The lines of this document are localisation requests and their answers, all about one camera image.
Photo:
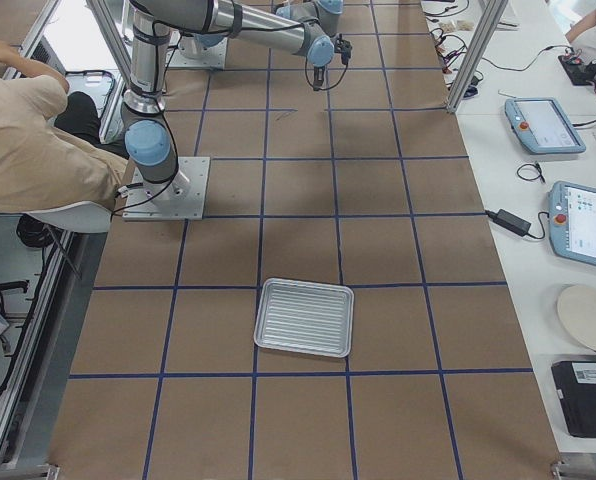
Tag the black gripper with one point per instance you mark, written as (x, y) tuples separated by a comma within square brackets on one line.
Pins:
[(318, 73)]

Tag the silver ribbed metal tray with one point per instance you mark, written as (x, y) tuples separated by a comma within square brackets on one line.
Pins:
[(305, 317)]

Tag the far teach pendant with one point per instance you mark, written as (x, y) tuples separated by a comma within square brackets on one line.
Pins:
[(542, 127)]

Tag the teach pendant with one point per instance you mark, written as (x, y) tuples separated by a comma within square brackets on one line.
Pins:
[(572, 221), (542, 127)]

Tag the black power adapter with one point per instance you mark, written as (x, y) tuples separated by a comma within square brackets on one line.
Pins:
[(509, 222)]

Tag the person in beige shirt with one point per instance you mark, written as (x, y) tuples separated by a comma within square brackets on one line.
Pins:
[(51, 153)]

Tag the near teach pendant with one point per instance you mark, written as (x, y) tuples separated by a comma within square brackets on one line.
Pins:
[(572, 221)]

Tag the white chair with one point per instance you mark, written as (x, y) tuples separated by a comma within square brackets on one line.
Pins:
[(83, 217)]

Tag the beige round plate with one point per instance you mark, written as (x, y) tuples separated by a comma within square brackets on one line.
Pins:
[(576, 310)]

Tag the black laptop box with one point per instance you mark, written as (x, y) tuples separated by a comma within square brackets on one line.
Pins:
[(575, 383)]

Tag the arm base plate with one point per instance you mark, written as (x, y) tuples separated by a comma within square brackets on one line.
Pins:
[(183, 198), (192, 54)]

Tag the aluminium frame post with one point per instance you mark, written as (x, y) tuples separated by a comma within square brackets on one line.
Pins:
[(482, 34)]

